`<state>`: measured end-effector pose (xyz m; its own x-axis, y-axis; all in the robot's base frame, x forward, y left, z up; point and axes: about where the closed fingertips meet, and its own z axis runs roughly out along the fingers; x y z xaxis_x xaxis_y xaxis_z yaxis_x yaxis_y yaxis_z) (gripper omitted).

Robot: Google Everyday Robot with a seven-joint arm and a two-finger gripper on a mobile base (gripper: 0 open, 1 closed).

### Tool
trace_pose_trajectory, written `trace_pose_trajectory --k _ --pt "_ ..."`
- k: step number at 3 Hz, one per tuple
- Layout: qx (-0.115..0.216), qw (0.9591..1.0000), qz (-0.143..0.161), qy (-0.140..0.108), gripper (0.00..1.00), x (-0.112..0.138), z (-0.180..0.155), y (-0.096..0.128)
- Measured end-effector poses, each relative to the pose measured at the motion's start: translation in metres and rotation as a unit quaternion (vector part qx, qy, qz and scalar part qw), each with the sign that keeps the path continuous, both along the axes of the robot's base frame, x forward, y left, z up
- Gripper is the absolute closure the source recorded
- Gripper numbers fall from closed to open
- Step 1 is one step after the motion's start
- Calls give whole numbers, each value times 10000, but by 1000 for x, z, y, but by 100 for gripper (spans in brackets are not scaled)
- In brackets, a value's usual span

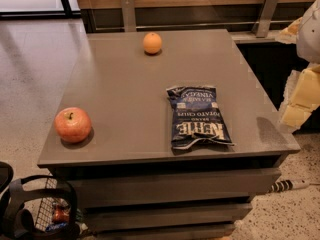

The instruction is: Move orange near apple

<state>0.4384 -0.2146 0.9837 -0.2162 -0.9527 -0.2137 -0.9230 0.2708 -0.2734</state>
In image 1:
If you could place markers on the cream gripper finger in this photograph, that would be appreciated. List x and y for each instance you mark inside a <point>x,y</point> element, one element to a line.
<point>301,97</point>
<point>288,35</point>

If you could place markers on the orange fruit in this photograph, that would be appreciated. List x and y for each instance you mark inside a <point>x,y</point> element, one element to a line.
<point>152,43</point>

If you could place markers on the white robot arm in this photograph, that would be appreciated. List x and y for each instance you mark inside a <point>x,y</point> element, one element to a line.
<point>308,41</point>

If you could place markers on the red apple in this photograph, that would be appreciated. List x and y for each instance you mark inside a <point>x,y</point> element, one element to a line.
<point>72,124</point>

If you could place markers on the blue kettle chips bag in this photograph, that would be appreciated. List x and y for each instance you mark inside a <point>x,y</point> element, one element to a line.
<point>196,117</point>

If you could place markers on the grey drawer cabinet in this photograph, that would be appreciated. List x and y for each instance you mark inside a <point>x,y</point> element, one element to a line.
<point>130,183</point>

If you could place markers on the red snack package in basket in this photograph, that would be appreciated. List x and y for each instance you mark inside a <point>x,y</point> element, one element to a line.
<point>60,214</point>

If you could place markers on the right metal bracket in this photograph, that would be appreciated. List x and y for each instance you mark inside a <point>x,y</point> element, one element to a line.
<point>262,25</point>

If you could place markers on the metal bracket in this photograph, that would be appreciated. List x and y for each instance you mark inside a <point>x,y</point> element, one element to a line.
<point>128,15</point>
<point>262,25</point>

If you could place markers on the left metal bracket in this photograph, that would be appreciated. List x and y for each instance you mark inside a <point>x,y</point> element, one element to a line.
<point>128,15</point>

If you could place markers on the black wire basket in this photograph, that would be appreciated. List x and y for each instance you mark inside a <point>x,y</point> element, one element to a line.
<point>26,207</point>

